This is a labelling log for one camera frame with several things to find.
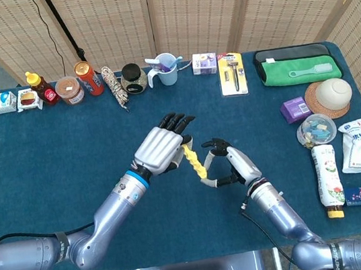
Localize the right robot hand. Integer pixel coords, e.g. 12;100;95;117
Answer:
194;131;264;193

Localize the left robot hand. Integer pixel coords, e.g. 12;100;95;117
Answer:
123;109;204;180

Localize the yellow wavy toy stick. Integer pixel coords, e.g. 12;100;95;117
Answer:
181;140;210;183

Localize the light blue mug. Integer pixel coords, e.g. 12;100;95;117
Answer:
144;51;181;89

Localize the purple soap box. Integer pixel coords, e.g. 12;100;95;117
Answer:
278;95;314;126

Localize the glass jar black lid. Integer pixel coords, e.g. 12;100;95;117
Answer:
117;61;150;97

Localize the clear tub of clips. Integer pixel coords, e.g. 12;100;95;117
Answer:
293;111;339;152

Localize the white sauce bottle yellow cap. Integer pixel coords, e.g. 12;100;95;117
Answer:
310;142;349;222

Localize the white purple toothpaste tube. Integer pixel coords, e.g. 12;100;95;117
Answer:
144;54;173;76

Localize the yellow razor package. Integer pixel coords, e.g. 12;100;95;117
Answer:
215;50;250;99

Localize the blue toothbrush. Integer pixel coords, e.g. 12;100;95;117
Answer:
168;55;185;69

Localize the round woven coaster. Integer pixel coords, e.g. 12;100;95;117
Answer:
302;77;354;124

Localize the green folded towel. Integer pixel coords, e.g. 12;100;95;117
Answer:
257;50;344;91

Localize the orange drink can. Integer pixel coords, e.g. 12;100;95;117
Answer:
72;58;106;99

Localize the white purple small box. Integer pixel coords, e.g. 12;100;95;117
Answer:
190;50;219;77

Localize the white table leg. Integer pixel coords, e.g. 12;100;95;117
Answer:
271;246;284;270

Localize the brown sauce plastic tub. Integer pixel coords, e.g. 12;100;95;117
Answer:
53;74;87;109

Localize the blue felt table cover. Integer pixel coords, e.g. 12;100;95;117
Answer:
0;34;361;270

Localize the cream bowl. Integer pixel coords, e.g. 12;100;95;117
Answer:
313;75;356;114

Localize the dark grey folded towel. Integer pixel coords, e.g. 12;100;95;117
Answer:
251;40;333;73

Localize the light blue scrub brush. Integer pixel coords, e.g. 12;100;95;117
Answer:
287;62;334;79

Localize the honey bear bottle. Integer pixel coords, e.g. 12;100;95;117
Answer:
24;67;61;110

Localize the small white food box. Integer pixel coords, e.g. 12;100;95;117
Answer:
14;87;45;114

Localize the bamboo folding screen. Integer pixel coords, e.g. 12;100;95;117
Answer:
0;0;361;210

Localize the black tripod pole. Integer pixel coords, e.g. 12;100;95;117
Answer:
41;0;89;69

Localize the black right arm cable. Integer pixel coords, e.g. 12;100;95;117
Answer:
237;188;301;270

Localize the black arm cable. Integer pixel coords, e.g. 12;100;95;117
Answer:
0;221;99;268
237;188;301;270

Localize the braided rope bundle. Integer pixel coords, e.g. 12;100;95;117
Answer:
100;63;132;116

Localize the white braided cord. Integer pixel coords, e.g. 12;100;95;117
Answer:
176;60;194;72

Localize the thin black hanging cable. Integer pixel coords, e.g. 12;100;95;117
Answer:
30;0;68;82

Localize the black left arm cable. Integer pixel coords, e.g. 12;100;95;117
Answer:
0;221;99;268

